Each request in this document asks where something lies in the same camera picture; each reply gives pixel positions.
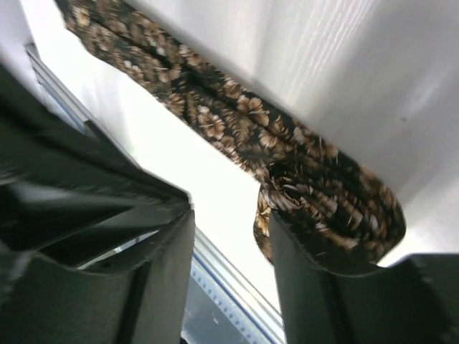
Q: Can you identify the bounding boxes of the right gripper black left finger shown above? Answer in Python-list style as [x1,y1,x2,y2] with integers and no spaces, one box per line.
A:
[1,210,195,343]

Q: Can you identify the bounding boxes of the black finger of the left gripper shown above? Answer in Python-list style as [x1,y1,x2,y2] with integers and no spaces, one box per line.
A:
[1,68,191,267]

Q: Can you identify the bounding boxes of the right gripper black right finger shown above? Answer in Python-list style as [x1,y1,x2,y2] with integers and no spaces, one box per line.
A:
[270,213,458,343]

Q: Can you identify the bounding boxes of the brown floral tie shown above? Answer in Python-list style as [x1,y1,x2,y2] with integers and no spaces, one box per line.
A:
[57,1,406,263]

